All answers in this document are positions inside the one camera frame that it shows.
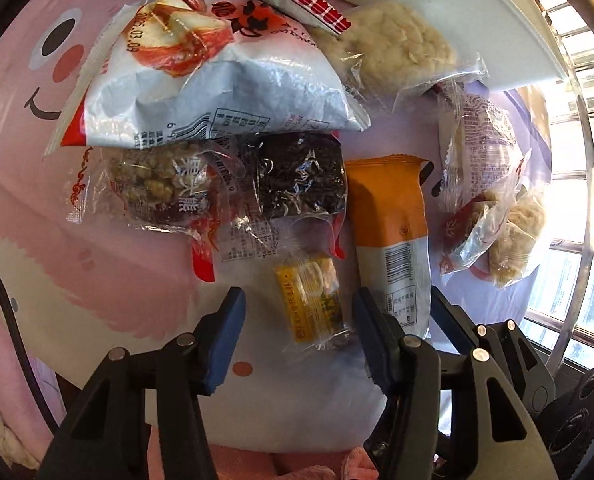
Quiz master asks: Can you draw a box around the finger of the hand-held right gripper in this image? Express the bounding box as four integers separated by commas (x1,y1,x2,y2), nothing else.
429,285,495,358
487,317,556,420

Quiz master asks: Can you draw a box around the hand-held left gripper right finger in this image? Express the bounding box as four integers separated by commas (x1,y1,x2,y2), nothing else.
352,287,560,480

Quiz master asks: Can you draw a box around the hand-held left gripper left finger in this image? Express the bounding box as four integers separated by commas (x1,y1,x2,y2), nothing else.
37,287,248,480

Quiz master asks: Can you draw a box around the small yellow candy packet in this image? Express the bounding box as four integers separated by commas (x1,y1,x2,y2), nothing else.
272,252,353,351

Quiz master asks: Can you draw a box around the pale floss cake clear packet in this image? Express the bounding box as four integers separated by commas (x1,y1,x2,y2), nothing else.
439,185,550,288

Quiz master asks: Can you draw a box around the orange white snack packet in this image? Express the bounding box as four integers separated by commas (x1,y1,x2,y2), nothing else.
344,155,433,341

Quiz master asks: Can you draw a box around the clear packet with red print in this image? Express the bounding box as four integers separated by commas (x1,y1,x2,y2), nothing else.
434,80,532,276

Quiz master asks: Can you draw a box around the dark sesame bar clear packet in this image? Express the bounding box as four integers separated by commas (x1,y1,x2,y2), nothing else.
219,130,350,261

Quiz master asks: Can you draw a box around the nut bar clear packet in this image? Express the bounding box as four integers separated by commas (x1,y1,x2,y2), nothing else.
64,142,250,283

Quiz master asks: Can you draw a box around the large white red snack bag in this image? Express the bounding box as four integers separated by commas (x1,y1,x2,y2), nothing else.
42,0,373,156

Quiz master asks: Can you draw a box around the pale rice cake clear packet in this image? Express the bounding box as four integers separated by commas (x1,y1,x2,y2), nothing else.
307,0,490,111

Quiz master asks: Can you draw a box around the white plastic bin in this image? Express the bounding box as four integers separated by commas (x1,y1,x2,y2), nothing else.
174,0,570,93

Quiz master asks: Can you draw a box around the pink blanket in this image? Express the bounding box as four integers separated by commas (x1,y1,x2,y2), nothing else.
0,290,378,480

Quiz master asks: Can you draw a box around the cartoon printed bed sheet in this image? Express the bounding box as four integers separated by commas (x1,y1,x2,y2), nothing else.
0,0,552,448

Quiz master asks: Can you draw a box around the metal window grille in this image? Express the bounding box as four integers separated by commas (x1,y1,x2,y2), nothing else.
497,0,594,376

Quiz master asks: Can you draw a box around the black cable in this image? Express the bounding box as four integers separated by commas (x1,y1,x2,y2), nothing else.
0,247,60,436

